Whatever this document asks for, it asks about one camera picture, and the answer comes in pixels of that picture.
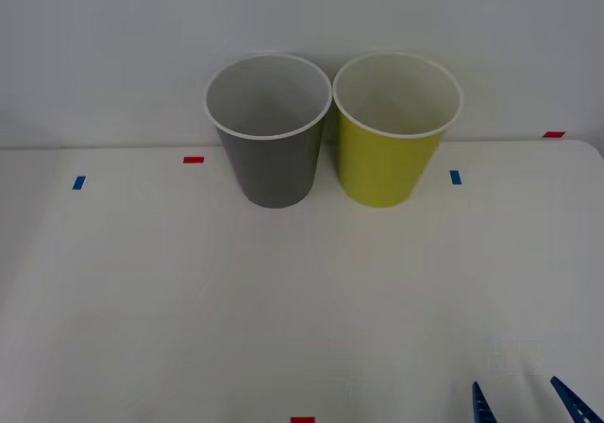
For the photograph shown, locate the grey plastic waste bin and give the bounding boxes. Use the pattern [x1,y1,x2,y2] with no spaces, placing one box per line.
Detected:
[203,53,333,210]

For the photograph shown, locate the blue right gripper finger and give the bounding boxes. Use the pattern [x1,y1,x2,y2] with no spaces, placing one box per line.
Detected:
[550,376,604,423]
[472,381,498,423]

